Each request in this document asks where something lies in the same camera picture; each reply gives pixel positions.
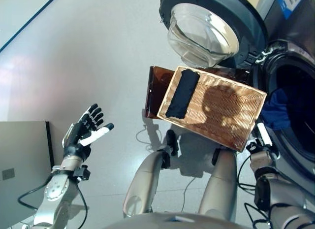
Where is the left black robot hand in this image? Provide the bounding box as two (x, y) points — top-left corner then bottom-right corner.
(61, 103), (115, 163)

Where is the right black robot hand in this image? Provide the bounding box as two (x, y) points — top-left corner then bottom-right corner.
(246, 123), (280, 161)

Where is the blue garment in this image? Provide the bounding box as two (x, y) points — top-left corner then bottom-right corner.
(260, 88), (290, 130)

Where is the grey front-load washing machine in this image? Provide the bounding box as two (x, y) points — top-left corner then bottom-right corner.
(250, 0), (315, 190)

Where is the rectangular wicker basket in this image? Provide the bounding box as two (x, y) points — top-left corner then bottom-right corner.
(157, 65), (268, 152)

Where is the grey cabinet with black edge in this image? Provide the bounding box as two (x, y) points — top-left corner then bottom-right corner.
(0, 121), (55, 229)

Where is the right silver robot leg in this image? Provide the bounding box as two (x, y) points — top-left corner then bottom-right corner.
(198, 147), (238, 221)

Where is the large black rolled garment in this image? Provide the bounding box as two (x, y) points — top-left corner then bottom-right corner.
(165, 68), (200, 119)

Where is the grey robot torso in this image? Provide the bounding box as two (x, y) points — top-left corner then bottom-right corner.
(105, 211), (252, 229)

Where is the round glass washer door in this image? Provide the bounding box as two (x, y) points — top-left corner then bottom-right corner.
(158, 0), (269, 68)

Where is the blue barcode sticker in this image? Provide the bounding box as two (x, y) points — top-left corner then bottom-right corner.
(280, 0), (305, 20)

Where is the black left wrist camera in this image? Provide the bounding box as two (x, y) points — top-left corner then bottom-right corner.
(72, 164), (91, 182)

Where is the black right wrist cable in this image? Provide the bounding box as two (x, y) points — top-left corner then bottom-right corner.
(236, 154), (273, 229)

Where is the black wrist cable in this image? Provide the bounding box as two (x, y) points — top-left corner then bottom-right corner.
(17, 178), (89, 226)
(236, 154), (273, 229)

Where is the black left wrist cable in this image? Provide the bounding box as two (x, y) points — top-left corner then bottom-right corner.
(17, 178), (89, 226)

